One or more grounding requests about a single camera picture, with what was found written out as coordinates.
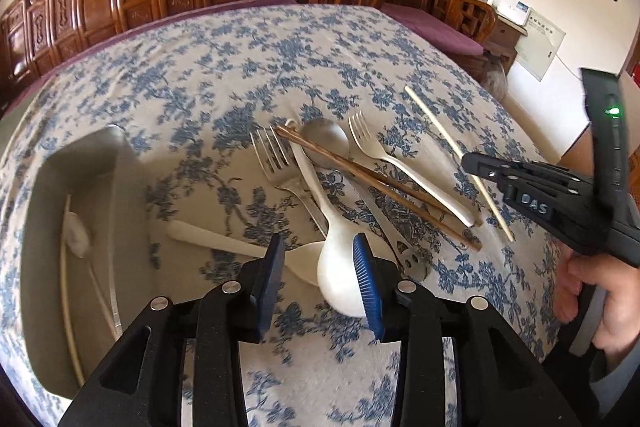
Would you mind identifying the metal spoon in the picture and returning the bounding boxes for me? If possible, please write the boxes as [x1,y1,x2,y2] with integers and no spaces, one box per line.
[301,117,433,282]

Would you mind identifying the thin white stick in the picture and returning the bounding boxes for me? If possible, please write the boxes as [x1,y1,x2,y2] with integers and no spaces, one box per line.
[60,193,87,389]

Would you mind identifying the brown wooden chopstick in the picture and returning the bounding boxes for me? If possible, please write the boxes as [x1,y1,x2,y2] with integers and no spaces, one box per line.
[276,129,483,252]
[280,126,455,216]

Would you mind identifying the light bamboo chopstick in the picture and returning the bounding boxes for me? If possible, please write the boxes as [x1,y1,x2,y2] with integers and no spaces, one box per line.
[403,85,517,244]

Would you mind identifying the wooden side table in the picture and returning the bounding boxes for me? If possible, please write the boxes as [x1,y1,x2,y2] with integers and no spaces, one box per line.
[487,17,524,74]

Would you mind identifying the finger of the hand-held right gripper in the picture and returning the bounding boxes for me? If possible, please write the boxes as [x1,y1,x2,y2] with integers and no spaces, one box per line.
[501,179,601,254]
[461,151,597,196]

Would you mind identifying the person's right forearm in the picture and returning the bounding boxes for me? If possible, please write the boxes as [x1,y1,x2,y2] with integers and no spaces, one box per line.
[542,342,640,427]

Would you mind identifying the white plastic fork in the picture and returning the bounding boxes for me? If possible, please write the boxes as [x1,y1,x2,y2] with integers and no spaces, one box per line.
[347,110,478,229]

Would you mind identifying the person's right hand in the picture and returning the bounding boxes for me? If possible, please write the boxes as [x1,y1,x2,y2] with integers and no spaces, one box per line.
[554,252,640,359]

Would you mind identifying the long purple seat cushion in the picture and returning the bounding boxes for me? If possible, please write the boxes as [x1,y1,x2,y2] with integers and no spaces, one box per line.
[165,0,297,16]

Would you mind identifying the white boxes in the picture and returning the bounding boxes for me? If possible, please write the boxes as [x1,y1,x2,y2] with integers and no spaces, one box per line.
[495,0,531,26]

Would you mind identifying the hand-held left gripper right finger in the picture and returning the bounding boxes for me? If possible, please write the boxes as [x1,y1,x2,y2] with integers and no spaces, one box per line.
[352,233,583,427]

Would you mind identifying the white leaning panel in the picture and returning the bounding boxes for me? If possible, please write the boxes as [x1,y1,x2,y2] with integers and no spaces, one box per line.
[515,7,567,82]

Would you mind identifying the white utensil tray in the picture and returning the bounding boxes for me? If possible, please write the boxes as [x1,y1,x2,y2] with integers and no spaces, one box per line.
[22,124,157,404]

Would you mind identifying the grey fuzzy bundle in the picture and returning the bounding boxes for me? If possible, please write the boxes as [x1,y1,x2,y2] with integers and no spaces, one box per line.
[481,54,509,102]

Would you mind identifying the beige plastic spoon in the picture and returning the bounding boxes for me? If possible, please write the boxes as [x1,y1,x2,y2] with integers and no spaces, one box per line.
[166,219,327,286]

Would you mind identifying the blue floral tablecloth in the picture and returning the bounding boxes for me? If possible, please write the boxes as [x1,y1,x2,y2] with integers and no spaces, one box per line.
[0,4,568,427]

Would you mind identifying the metal fork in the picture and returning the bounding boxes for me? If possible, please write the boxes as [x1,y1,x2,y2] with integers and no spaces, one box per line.
[250,127,328,240]

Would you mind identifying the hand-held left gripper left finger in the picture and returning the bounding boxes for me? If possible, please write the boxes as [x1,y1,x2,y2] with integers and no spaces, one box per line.
[60,234,286,427]

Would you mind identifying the white plastic spoon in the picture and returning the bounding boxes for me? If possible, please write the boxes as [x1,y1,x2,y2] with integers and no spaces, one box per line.
[284,118,373,319]

